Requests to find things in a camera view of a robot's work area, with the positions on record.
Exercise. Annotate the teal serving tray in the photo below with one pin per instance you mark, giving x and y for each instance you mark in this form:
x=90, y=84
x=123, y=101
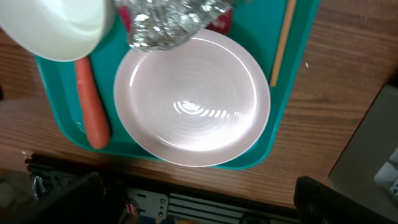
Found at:
x=255, y=26

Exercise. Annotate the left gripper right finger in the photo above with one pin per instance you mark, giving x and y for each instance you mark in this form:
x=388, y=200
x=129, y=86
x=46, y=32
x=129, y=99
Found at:
x=317, y=203

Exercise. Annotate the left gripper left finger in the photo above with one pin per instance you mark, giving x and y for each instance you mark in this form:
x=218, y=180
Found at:
x=86, y=200

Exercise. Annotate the white bowl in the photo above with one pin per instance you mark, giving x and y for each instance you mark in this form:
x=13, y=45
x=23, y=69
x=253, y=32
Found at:
x=58, y=30

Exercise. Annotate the foil wrapper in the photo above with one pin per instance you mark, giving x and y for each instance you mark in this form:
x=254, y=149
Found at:
x=166, y=24

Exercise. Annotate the wooden chopstick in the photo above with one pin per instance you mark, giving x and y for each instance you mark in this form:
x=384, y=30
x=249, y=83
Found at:
x=284, y=34

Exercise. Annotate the grey dishwasher rack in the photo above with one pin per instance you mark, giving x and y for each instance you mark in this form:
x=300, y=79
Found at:
x=366, y=171

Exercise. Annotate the orange carrot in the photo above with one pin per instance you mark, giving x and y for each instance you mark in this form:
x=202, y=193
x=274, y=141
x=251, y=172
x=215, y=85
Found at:
x=94, y=117

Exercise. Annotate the pink plate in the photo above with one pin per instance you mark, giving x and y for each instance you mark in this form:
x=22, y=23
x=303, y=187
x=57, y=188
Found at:
x=201, y=104

